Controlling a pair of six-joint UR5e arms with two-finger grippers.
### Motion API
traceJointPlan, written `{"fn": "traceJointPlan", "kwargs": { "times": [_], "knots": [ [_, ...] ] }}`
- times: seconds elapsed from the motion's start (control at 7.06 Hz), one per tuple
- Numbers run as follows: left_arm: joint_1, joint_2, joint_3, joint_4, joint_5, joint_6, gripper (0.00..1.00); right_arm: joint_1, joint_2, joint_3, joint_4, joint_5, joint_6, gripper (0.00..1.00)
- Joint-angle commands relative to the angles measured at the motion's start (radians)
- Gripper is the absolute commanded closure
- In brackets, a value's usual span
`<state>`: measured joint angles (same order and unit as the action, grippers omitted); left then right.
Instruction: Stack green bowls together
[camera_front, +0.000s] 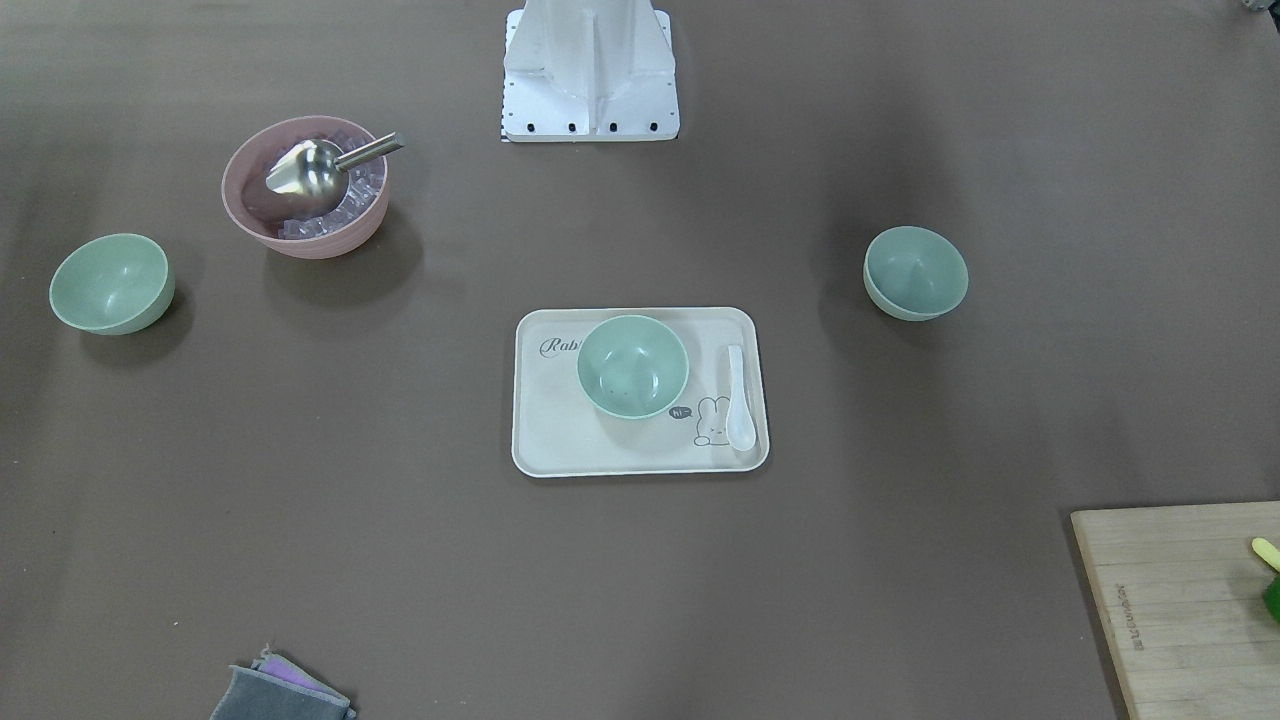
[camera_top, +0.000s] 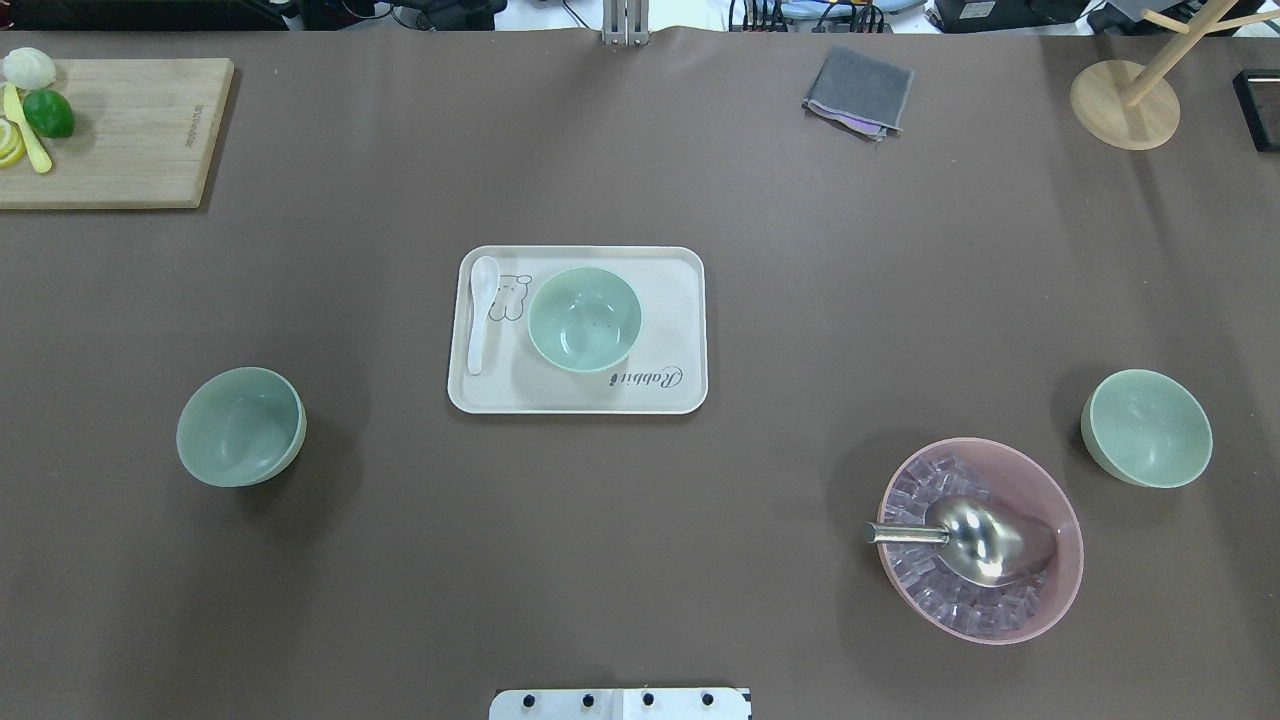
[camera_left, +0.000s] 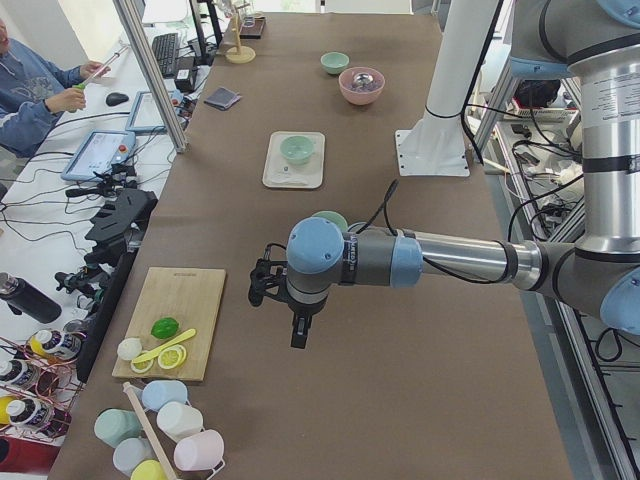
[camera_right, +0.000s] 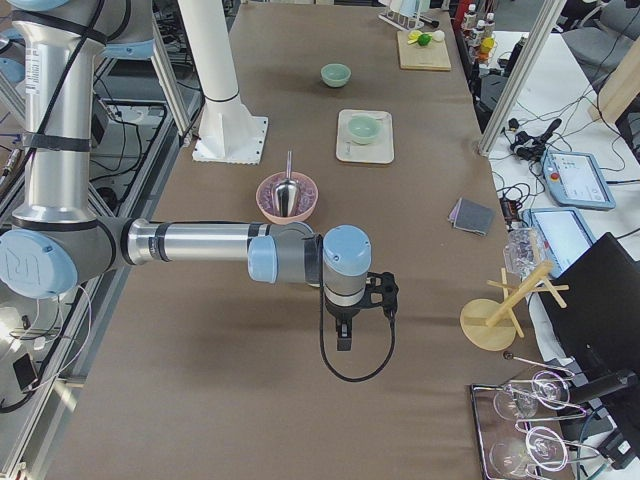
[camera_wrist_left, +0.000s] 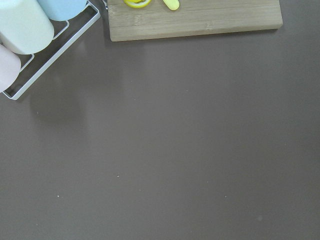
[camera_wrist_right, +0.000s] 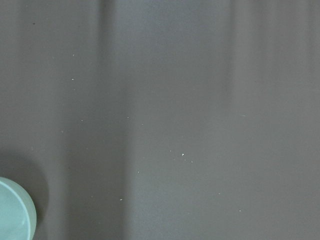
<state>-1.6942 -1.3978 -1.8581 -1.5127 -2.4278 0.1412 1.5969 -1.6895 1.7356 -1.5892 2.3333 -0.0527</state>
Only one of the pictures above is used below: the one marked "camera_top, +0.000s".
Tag green bowl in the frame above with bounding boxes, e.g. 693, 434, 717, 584
527, 266, 643, 373
175, 366, 307, 488
1080, 369, 1213, 488

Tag cream rabbit serving tray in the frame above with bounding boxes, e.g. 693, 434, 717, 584
447, 245, 709, 414

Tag green bowl on tray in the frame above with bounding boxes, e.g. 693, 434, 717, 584
527, 266, 643, 373

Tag white ceramic soup spoon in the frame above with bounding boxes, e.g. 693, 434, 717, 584
466, 256, 500, 375

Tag folded grey cloth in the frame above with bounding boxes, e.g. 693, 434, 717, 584
803, 47, 914, 142

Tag metal ice scoop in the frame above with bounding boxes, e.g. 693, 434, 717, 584
863, 496, 1057, 588

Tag pink bowl with ice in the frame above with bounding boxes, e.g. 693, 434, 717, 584
876, 438, 1084, 644

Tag wooden cutting board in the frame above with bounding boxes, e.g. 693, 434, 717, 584
1, 58, 234, 210

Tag wooden cup tree stand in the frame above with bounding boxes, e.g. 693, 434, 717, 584
1070, 1, 1279, 151

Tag yellow plastic knife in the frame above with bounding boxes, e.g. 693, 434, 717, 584
3, 82, 52, 174

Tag green lime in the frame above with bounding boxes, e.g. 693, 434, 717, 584
22, 88, 76, 138

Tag lemon slice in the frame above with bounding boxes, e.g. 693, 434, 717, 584
0, 117, 26, 168

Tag black tray with glasses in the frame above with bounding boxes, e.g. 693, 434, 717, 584
1231, 69, 1279, 152

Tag white garlic bulb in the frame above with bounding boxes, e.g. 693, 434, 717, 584
1, 47, 58, 91

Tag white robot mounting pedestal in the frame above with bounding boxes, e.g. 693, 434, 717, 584
488, 687, 753, 719

